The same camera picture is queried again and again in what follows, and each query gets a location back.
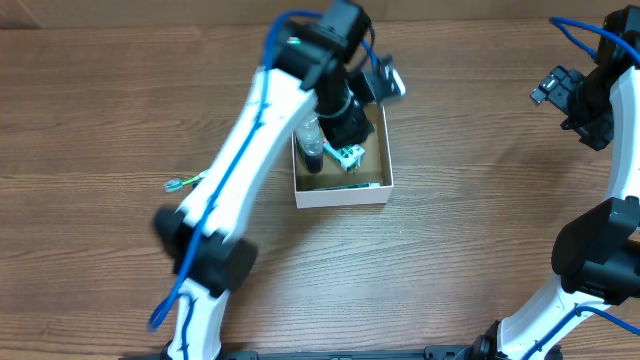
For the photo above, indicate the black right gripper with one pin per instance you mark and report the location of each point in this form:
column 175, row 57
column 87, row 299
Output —
column 590, row 130

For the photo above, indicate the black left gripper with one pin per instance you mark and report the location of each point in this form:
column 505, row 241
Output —
column 351, row 130

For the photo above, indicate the green white soap packet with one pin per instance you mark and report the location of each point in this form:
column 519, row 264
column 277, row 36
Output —
column 347, row 158

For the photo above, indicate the clear pump bottle dark liquid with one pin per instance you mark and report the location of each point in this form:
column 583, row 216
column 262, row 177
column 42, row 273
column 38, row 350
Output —
column 309, row 142

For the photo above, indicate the green white toothbrush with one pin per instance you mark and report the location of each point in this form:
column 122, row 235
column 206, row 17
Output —
column 176, row 184

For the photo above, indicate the red teal toothpaste tube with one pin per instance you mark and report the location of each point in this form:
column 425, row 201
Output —
column 350, row 187

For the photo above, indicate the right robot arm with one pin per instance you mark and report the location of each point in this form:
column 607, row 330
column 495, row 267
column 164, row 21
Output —
column 594, row 261

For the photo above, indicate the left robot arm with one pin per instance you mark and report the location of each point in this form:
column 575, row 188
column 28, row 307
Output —
column 302, row 76

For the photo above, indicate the white cardboard box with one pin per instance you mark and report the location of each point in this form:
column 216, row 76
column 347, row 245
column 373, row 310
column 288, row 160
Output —
column 376, row 166

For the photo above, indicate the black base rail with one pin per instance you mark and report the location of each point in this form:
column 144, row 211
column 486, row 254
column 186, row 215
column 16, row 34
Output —
column 434, row 352

